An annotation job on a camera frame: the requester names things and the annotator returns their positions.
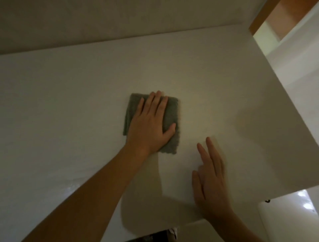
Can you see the person's right hand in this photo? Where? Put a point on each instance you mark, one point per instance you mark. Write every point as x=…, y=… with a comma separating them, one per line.
x=211, y=184

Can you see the person's left hand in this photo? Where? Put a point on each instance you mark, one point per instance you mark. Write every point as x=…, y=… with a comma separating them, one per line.
x=147, y=129

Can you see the person's left middle finger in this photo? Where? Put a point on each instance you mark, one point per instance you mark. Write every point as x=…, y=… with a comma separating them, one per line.
x=157, y=101

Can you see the person's left thumb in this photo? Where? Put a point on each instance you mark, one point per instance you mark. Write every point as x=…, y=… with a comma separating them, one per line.
x=169, y=132

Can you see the person's right thumb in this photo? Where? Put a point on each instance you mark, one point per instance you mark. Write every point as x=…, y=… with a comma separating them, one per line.
x=197, y=184

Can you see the person's left little finger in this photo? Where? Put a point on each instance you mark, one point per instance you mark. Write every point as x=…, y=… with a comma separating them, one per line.
x=140, y=107

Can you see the person's right middle finger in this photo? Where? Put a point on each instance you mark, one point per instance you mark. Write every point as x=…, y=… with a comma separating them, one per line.
x=213, y=149

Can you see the green cleaning cloth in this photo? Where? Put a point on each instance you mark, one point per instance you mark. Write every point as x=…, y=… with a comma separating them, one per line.
x=172, y=109

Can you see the person's right forearm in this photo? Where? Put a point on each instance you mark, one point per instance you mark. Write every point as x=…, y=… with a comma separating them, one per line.
x=239, y=230

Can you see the person's left forearm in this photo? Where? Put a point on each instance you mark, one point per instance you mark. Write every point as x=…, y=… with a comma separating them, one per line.
x=87, y=197

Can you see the white glossy appliance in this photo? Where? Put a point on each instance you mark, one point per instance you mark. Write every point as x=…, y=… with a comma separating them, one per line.
x=289, y=219

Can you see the wooden door frame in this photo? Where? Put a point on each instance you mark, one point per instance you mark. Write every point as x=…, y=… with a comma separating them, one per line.
x=261, y=17

